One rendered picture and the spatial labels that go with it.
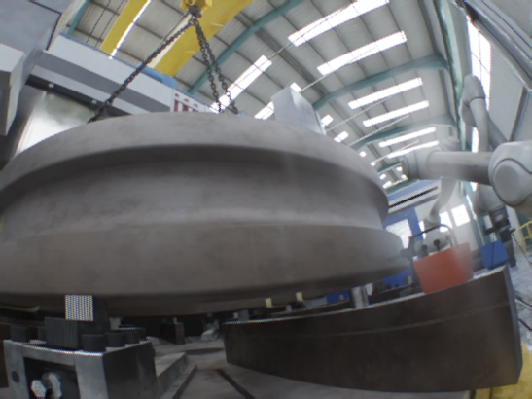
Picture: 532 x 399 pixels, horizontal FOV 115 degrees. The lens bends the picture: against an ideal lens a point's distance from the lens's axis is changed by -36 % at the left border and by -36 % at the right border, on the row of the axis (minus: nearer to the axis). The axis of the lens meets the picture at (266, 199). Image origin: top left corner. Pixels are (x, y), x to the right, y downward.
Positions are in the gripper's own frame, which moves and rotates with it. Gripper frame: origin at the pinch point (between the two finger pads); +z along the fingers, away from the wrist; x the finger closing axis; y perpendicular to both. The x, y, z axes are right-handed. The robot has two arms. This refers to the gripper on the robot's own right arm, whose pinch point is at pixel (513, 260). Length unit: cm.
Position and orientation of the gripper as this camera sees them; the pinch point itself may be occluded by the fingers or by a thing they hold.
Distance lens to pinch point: 125.8
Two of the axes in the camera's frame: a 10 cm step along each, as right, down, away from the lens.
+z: 1.5, 9.0, -4.0
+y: 5.7, -4.1, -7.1
